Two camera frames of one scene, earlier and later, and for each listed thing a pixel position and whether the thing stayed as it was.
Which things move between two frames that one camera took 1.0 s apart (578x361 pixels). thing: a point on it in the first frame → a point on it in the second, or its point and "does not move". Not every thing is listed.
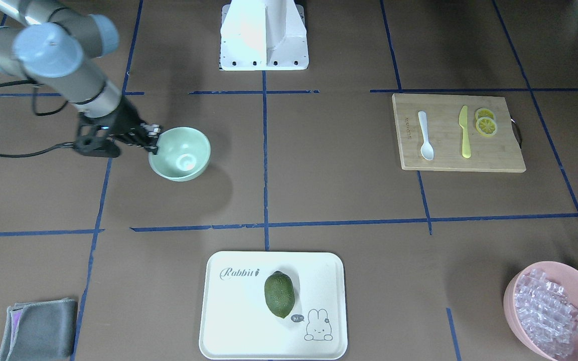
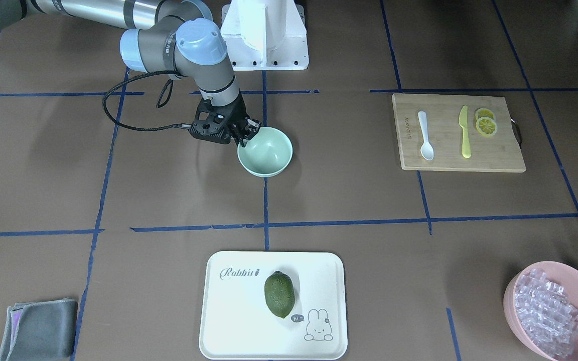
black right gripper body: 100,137 → 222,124
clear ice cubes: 547,316 does not move
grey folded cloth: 39,331 does not move
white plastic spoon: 426,149 does not move
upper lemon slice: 482,113 does not move
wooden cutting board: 498,153 does not move
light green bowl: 183,153 → 267,154
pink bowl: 558,312 does not move
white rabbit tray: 237,324 does not move
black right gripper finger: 153,149 → 245,138
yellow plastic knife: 463,121 does not move
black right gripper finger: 151,130 → 253,125
